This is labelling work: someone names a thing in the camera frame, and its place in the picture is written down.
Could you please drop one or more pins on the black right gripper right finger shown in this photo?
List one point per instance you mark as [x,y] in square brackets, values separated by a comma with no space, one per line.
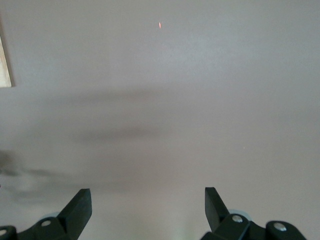
[216,212]

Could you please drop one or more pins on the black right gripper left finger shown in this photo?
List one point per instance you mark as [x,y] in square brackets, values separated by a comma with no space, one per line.
[72,217]

